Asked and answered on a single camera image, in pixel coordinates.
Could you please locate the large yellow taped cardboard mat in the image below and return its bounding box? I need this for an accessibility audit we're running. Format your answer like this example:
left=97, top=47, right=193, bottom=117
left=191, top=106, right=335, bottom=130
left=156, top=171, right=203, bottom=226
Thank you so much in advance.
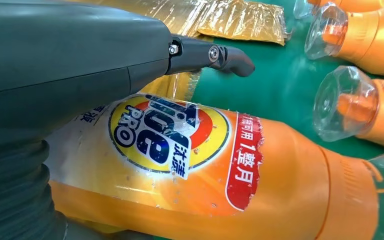
left=47, top=0, right=226, bottom=234

